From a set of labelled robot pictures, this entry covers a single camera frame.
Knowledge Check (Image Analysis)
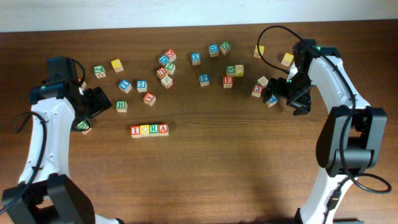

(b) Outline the red I wooden block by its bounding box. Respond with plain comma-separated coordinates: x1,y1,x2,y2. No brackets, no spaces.
130,126,141,138

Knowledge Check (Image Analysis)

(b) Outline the green R wooden block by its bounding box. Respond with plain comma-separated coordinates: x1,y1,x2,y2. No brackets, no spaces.
149,124,159,137

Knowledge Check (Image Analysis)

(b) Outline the red A wooden block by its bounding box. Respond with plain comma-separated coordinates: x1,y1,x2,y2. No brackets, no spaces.
159,124,169,136

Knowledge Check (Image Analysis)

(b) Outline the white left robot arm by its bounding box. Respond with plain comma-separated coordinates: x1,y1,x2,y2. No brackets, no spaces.
1,56,122,223

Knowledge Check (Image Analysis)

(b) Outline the red 6 wooden block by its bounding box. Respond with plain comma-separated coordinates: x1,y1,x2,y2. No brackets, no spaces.
80,82,86,91

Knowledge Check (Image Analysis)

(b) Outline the blue L wooden block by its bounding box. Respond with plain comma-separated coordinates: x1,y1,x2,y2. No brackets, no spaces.
266,95,278,107

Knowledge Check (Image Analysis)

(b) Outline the green B wooden block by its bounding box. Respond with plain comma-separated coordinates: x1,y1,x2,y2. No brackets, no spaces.
116,100,127,113

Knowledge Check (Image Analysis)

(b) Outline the green J wooden block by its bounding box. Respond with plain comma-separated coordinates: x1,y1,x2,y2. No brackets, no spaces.
93,65,106,78

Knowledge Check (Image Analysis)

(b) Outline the blue T wooden block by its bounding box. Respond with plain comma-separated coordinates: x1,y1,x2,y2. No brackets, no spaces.
118,80,132,93

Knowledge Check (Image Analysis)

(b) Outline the plain O wooden block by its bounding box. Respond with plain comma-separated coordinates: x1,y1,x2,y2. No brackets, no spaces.
257,76,269,88

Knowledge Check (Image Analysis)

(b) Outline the yellow top block right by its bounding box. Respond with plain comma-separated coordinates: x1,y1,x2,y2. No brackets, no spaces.
281,53,294,67

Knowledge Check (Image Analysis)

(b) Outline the red 3 wooden block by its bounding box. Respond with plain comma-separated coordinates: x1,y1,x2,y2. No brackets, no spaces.
251,84,264,98

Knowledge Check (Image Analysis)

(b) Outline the blue 5 wooden block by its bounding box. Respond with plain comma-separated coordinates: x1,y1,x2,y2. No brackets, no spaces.
136,80,147,92

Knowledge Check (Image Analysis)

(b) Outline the red Y wooden block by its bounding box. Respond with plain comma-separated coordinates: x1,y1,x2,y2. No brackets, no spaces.
143,92,156,106

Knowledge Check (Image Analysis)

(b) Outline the yellow top block far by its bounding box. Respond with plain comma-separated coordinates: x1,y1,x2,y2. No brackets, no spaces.
254,45,265,58

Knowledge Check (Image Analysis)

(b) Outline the yellow sided wooden block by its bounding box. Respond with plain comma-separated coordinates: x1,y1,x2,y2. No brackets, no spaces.
235,65,244,77

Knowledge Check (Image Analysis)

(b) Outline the red E wooden block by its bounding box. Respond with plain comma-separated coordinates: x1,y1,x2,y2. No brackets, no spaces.
223,76,233,88

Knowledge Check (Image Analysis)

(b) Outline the green V wooden block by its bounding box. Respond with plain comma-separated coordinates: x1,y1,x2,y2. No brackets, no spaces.
226,65,236,77

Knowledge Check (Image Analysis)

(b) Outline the red U wooden block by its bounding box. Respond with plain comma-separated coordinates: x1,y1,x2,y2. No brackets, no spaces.
156,67,168,80

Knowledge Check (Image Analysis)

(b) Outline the plain diamond wooden block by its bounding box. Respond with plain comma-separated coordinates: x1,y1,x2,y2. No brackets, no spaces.
161,75,174,89

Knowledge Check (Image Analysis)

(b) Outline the blue D wooden block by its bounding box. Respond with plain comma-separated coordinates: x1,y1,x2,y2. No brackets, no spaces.
159,54,169,66

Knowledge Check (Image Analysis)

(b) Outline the green Z wooden block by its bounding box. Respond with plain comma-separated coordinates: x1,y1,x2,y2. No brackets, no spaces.
164,62,176,75

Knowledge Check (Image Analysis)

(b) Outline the green N wooden block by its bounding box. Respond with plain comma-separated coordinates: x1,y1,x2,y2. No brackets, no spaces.
220,41,231,55

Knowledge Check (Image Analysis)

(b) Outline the red Q wooden block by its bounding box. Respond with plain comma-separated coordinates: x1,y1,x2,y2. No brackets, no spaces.
165,49,177,62

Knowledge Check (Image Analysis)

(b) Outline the blue H wooden block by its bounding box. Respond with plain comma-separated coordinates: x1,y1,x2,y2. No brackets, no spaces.
208,44,220,57

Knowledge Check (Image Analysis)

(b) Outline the blue P wooden block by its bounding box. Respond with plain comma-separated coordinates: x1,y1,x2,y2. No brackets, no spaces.
199,74,210,86

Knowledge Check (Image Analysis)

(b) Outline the blue X wooden block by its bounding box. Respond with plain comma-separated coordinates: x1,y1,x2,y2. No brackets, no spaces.
191,52,201,65

